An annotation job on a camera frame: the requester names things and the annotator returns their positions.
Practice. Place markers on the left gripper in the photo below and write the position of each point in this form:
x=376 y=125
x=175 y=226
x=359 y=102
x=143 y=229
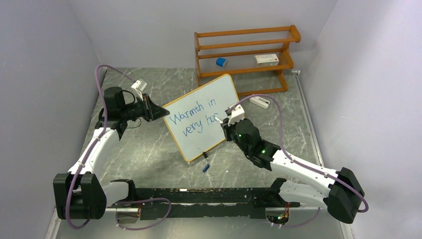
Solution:
x=151 y=111

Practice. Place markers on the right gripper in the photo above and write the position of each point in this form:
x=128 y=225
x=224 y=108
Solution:
x=227 y=128

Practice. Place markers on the yellow framed whiteboard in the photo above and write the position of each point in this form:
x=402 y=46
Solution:
x=192 y=119

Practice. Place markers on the blue marker cap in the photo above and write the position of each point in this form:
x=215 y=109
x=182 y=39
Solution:
x=205 y=169

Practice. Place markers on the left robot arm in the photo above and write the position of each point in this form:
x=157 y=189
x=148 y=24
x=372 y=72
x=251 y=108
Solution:
x=79 y=193

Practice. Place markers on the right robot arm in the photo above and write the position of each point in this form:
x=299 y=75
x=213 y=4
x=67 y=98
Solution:
x=337 y=191

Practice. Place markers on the white whiteboard eraser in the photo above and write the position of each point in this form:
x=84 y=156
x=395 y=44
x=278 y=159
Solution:
x=259 y=101

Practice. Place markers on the blue eraser block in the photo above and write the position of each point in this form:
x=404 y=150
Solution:
x=221 y=62

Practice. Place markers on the white red cardboard box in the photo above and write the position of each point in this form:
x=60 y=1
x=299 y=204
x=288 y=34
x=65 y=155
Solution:
x=266 y=60

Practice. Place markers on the orange wooden shelf rack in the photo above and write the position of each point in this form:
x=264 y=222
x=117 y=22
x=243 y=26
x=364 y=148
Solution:
x=239 y=47

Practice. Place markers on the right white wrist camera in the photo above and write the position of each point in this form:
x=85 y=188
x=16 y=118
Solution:
x=237 y=114

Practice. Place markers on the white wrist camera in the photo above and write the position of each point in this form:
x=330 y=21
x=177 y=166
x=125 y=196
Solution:
x=138 y=87
x=237 y=114

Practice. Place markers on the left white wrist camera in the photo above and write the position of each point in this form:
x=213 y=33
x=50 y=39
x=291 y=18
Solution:
x=138 y=87

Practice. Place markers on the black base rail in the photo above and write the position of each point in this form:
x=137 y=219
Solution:
x=208 y=202

